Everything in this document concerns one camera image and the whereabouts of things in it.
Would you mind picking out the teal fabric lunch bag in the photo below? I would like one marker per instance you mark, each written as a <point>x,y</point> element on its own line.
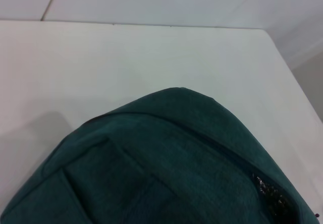
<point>156,163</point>

